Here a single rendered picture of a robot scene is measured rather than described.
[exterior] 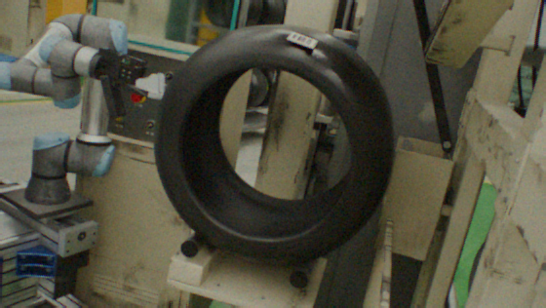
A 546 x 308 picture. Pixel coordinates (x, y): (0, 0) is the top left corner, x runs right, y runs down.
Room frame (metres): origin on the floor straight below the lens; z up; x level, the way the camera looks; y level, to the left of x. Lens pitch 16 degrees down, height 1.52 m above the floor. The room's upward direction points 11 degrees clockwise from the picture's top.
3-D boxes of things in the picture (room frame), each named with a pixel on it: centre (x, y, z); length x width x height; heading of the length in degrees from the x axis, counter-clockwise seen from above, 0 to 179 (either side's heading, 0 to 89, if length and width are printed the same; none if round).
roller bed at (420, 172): (1.51, -0.41, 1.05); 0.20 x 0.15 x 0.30; 170
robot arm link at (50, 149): (1.76, 0.76, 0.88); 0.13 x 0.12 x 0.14; 97
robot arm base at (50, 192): (1.76, 0.77, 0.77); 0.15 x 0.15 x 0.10
